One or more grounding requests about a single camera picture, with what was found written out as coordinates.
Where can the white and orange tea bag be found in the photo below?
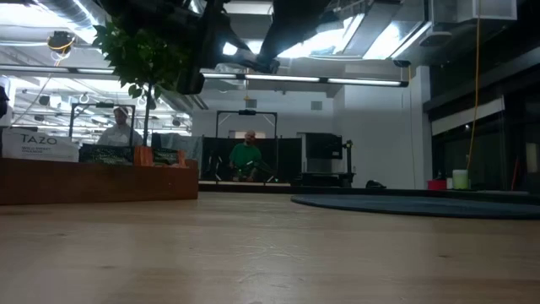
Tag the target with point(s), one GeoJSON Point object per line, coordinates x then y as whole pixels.
{"type": "Point", "coordinates": [40, 145]}

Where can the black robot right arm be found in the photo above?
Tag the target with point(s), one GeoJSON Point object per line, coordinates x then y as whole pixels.
{"type": "Point", "coordinates": [295, 21]}

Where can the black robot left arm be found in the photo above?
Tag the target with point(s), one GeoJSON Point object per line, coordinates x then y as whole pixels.
{"type": "Point", "coordinates": [169, 17]}

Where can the ceiling strip light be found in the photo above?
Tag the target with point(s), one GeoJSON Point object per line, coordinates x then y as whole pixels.
{"type": "Point", "coordinates": [295, 78]}

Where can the black partition screen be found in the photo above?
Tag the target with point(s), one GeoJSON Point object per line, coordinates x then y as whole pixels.
{"type": "Point", "coordinates": [291, 156]}

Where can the black cabinet machine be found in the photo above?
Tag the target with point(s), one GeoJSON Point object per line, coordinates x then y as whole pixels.
{"type": "Point", "coordinates": [322, 145]}

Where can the green plant in black pot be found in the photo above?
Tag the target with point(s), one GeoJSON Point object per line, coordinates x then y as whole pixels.
{"type": "Point", "coordinates": [139, 55]}

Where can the black dome object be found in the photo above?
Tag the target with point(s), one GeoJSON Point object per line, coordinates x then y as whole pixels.
{"type": "Point", "coordinates": [375, 185]}

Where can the brown wooden box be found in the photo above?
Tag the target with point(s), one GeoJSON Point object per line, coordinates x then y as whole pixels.
{"type": "Point", "coordinates": [105, 181]}

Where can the red container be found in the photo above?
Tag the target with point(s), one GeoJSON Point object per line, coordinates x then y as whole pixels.
{"type": "Point", "coordinates": [437, 185]}

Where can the pale green cup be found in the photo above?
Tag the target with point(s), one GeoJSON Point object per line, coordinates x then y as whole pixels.
{"type": "Point", "coordinates": [460, 179]}

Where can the black computer monitor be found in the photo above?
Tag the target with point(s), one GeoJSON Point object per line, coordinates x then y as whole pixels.
{"type": "Point", "coordinates": [19, 128]}

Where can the black aluminium table frame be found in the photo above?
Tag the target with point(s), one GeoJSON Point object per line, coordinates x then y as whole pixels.
{"type": "Point", "coordinates": [337, 190]}

